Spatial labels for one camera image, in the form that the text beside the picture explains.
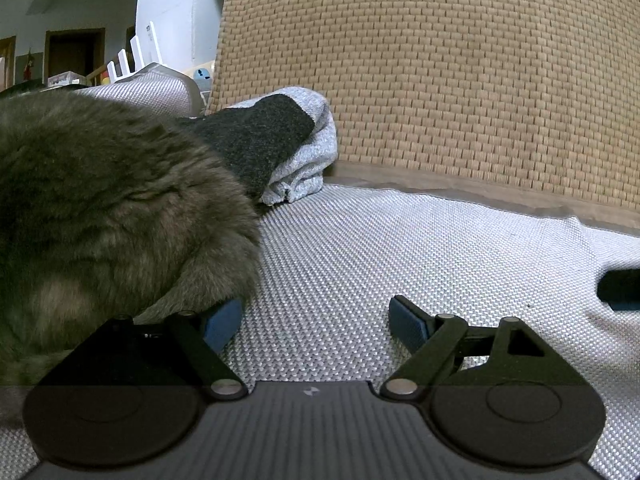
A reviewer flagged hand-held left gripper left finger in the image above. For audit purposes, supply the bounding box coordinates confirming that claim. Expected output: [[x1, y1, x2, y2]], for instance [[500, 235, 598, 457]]
[[37, 298, 249, 402]]

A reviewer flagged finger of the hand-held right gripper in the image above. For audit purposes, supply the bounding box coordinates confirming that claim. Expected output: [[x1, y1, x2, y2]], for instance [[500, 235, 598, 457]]
[[597, 269, 640, 311]]

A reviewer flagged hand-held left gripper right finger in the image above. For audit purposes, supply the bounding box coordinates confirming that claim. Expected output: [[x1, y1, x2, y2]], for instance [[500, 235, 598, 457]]
[[380, 295, 591, 402]]

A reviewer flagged black and grey knit sweater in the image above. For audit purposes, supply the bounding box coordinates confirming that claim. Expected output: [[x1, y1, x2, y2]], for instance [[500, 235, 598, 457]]
[[172, 87, 338, 206]]

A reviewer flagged grey tabby cat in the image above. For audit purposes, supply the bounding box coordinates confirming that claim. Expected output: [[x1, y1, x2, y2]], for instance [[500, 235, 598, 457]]
[[0, 91, 263, 431]]

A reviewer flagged white slatted rack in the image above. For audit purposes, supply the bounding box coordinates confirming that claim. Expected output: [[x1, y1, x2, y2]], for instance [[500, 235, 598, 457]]
[[106, 35, 151, 85]]

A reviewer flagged brown wooden door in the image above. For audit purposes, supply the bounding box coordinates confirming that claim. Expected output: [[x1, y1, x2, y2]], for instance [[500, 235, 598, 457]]
[[44, 27, 107, 86]]

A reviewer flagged white tall appliance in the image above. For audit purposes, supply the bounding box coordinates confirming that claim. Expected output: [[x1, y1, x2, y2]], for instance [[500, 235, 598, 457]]
[[135, 0, 223, 73]]

